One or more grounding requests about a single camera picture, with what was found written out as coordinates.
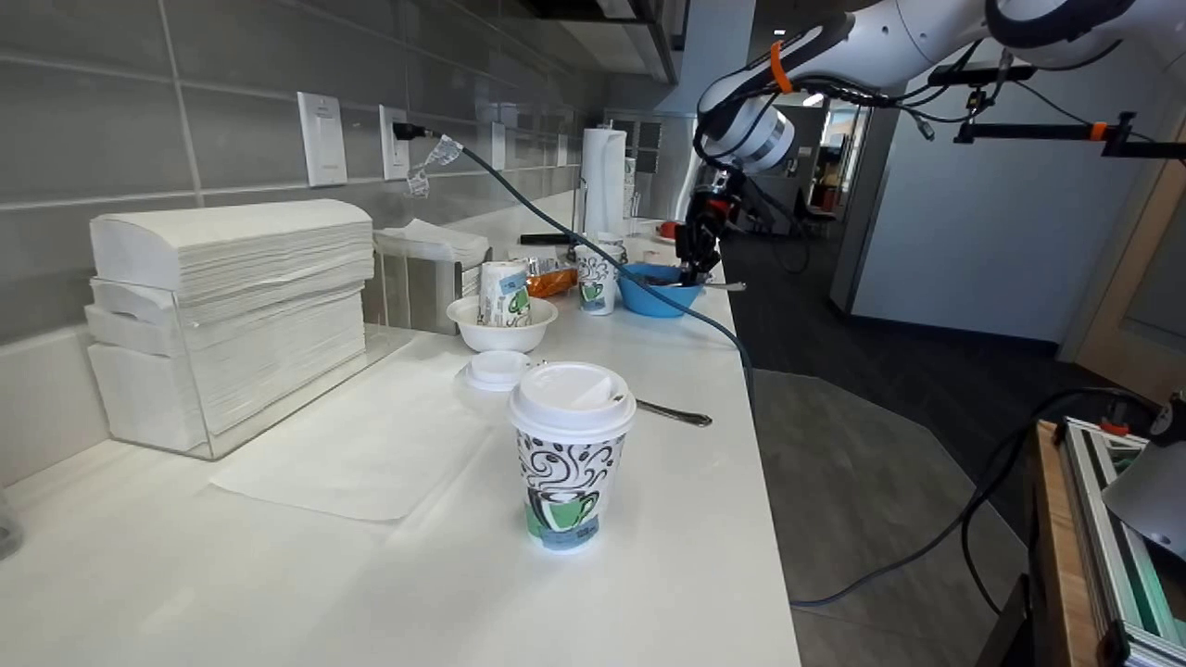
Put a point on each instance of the silver metal spoon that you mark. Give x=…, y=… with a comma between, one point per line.
x=726, y=287

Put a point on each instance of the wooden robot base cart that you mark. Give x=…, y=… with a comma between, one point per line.
x=1104, y=596

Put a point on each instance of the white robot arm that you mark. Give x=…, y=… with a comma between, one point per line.
x=869, y=53

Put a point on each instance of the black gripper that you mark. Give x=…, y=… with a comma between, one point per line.
x=708, y=216

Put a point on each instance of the orange snack wrapper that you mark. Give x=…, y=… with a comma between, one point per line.
x=550, y=276

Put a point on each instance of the clear acrylic napkin holder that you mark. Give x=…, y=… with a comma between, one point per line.
x=220, y=389

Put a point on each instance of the stack of folded paper towels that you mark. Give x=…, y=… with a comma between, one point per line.
x=245, y=265

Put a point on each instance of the blue bowl of coloured pebbles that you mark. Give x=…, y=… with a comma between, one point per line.
x=658, y=289

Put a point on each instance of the white paper napkin sheet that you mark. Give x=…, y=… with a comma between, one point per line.
x=376, y=447

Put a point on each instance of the white plastic cup lid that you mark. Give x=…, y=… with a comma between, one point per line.
x=497, y=373

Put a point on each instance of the lidded patterned coffee cup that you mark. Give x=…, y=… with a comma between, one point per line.
x=573, y=423

